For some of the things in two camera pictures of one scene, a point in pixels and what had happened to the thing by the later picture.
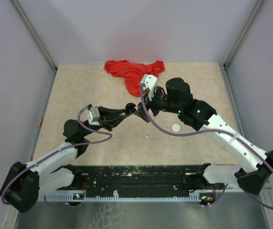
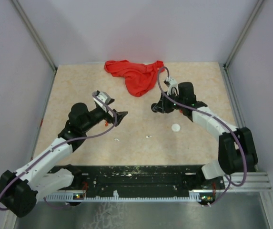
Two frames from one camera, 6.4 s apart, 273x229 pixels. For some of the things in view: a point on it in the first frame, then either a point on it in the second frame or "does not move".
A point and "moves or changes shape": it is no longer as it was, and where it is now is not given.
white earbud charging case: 176,127 does not move
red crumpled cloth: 133,73 does not move
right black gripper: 150,104 to 163,101
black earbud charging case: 129,108 moves or changes shape
